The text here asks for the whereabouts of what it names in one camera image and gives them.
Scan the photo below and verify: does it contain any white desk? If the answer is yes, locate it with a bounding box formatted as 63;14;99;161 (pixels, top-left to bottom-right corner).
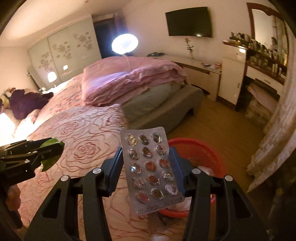
165;55;222;101

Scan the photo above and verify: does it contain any wood framed mirror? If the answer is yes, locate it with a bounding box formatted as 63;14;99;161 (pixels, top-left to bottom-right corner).
247;3;289;52

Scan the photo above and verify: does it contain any red plastic basket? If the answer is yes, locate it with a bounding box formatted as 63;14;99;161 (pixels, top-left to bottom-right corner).
159;138;225;218

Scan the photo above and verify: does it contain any row of cosmetic bottles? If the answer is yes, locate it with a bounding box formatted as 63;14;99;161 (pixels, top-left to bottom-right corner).
229;32;288;77

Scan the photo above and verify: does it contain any wooden dressing table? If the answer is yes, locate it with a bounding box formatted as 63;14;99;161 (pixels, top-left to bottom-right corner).
236;2;289;128

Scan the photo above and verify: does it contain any silver blister pack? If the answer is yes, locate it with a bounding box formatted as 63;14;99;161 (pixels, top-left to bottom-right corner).
120;126;185;216

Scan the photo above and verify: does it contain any cloth covered stack of boxes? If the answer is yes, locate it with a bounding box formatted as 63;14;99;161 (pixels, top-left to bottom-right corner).
245;79;279;127

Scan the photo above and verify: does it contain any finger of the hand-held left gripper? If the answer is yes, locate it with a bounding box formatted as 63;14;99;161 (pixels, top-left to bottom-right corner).
0;138;53;158
0;145;63;184

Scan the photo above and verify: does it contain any dark doorway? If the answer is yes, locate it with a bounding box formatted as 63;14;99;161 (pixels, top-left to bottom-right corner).
92;15;123;58

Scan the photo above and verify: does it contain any flower pattern sliding wardrobe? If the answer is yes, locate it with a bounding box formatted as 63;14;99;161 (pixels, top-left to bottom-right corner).
27;17;102;90

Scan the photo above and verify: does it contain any round ring lamp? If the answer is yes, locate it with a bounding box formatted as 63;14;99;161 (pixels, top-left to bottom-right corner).
111;34;139;70

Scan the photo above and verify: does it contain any person's left hand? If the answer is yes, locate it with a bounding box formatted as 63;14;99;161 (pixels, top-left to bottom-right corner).
6;185;21;210

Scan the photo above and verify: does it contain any green leaf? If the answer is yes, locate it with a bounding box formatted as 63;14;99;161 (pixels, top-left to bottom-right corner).
40;137;65;172

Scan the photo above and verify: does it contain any pale patterned curtain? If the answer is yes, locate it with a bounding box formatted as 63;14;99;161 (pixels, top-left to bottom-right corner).
246;76;296;193

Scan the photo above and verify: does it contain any white cabinet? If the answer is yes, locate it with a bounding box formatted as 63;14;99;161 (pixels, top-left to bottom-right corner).
217;40;247;107

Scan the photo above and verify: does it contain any small clutter of packets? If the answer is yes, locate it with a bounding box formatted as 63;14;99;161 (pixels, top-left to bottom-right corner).
201;62;222;70

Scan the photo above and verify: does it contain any purple cloth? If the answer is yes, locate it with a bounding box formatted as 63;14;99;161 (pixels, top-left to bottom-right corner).
10;89;53;120

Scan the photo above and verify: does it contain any pink floral bed sheet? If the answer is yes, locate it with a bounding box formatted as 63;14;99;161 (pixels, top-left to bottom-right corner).
14;74;93;137

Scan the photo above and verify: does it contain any black wall television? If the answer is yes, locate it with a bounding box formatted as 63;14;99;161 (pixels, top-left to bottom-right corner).
165;6;213;38

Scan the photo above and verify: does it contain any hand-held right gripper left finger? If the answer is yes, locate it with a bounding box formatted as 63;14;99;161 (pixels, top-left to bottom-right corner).
24;146;124;241

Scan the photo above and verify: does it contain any rose in vase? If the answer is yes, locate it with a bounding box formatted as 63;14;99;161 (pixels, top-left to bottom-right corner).
184;38;194;60

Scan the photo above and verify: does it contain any grey bed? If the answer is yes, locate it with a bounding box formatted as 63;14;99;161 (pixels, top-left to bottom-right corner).
121;83;204;133

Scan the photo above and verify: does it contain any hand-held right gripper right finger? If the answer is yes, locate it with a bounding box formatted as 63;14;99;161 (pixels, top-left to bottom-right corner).
170;146;270;241

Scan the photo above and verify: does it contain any pink folded quilt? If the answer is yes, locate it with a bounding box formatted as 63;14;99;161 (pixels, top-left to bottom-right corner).
81;56;188;107

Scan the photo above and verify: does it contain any colourful plush toy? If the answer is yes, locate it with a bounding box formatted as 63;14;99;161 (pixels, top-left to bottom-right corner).
1;88;14;109

